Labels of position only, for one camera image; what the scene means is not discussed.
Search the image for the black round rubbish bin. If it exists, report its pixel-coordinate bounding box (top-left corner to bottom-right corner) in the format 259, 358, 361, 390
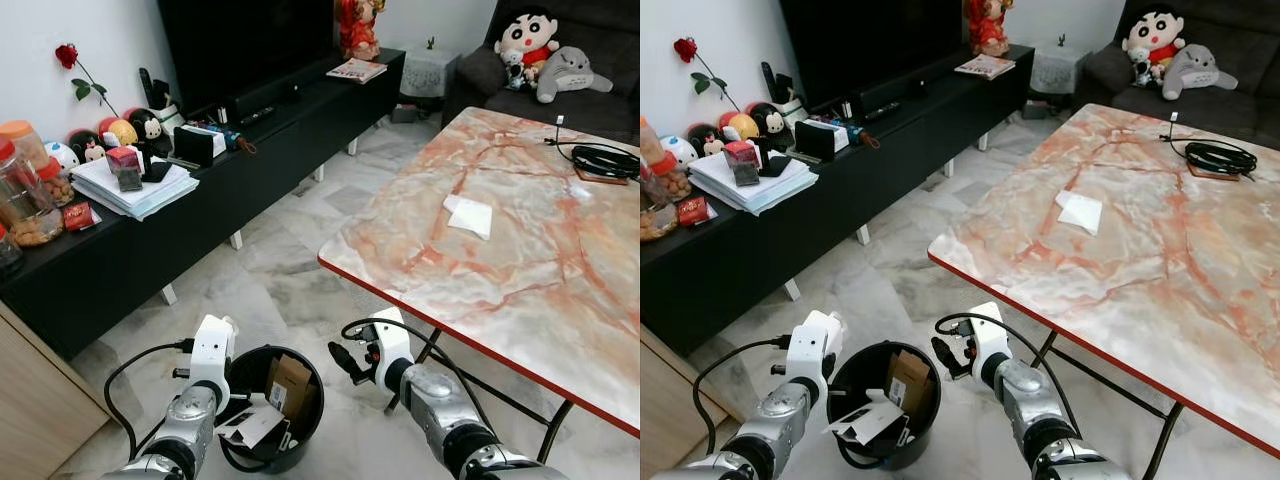
826, 340, 942, 472
218, 345, 326, 475

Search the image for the brown cardboard piece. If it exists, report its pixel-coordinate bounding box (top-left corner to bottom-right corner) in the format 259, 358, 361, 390
885, 349, 934, 412
265, 354, 317, 417

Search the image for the white printed paper packaging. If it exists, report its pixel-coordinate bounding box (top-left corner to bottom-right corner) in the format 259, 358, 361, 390
823, 399, 902, 447
215, 404, 287, 452

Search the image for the marble table with red rim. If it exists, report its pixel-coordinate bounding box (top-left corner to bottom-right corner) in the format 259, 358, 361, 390
318, 107, 641, 439
927, 103, 1280, 462

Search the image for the flat white paper piece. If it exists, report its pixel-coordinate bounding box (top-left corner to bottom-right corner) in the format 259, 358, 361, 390
443, 194, 495, 242
1055, 189, 1105, 237

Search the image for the long black TV cabinet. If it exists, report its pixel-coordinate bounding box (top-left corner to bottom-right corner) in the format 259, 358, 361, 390
640, 45, 1037, 357
0, 48, 407, 362

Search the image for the black box with white cards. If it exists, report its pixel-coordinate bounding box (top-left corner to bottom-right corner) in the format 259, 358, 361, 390
172, 124, 227, 167
795, 119, 850, 164

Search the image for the stack of white papers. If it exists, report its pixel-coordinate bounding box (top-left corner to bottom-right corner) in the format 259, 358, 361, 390
70, 155, 200, 222
688, 150, 820, 217

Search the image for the light wooden cabinet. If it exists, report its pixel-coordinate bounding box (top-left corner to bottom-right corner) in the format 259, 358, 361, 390
0, 300, 112, 480
640, 325, 737, 480

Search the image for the small red box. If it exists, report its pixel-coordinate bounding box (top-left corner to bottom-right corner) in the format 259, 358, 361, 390
105, 144, 145, 192
723, 139, 764, 189

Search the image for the pink magazine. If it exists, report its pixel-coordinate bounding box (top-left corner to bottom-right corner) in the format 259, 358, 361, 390
326, 58, 389, 85
953, 54, 1017, 82

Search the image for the black mouse figurine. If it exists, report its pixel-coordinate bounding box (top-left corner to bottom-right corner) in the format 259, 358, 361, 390
128, 107, 167, 152
750, 102, 789, 147

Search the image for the side stand with lace cloth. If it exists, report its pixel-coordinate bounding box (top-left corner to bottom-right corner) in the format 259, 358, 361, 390
400, 36, 462, 102
1030, 32, 1092, 97

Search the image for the yellow round figurine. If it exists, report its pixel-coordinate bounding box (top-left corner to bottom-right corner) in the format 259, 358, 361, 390
100, 117, 140, 150
720, 111, 759, 143

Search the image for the black remote in stand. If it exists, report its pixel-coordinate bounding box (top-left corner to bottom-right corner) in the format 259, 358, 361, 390
760, 61, 799, 107
137, 67, 177, 112

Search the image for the black television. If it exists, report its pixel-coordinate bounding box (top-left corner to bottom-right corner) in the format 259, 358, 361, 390
157, 0, 337, 113
780, 0, 967, 110

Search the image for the mouse figurine with red bow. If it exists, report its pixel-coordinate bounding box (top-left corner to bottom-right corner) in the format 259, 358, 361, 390
68, 129, 110, 164
688, 123, 726, 158

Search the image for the snack jar with orange lid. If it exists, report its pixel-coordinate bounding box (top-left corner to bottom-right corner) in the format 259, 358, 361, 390
640, 117, 692, 242
0, 119, 67, 248

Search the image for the small grey Totoro plush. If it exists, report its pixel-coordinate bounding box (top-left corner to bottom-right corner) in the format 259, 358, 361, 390
1160, 42, 1240, 102
535, 46, 615, 105

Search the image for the cartoon boy plush doll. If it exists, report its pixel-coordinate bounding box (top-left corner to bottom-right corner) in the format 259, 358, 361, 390
495, 7, 562, 93
1122, 8, 1187, 88

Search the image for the dark grey sofa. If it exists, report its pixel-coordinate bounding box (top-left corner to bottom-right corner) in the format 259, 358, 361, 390
1075, 0, 1280, 143
443, 0, 641, 143

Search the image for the red artificial rose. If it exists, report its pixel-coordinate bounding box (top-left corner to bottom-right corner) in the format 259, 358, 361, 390
54, 42, 122, 117
672, 36, 742, 112

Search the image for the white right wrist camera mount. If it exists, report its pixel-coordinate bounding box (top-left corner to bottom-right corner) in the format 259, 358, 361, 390
965, 301, 1012, 386
368, 307, 416, 393

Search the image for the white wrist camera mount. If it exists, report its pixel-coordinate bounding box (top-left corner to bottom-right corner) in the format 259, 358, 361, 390
965, 301, 1012, 386
187, 314, 239, 389
782, 309, 847, 386
368, 307, 416, 393

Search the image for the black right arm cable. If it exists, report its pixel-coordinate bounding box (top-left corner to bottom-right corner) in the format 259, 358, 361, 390
340, 317, 492, 433
935, 311, 1082, 437

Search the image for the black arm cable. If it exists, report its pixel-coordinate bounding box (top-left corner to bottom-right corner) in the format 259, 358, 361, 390
103, 339, 196, 462
935, 311, 1082, 437
692, 336, 791, 457
340, 317, 492, 433

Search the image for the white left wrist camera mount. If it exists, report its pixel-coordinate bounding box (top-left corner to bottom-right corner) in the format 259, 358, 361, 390
782, 309, 847, 386
187, 314, 239, 389

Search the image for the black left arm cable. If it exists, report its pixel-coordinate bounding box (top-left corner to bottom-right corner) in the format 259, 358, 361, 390
692, 336, 791, 457
103, 339, 196, 462

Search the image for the black coiled cable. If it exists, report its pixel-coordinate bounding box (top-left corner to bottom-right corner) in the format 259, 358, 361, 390
545, 115, 641, 183
1160, 112, 1260, 182

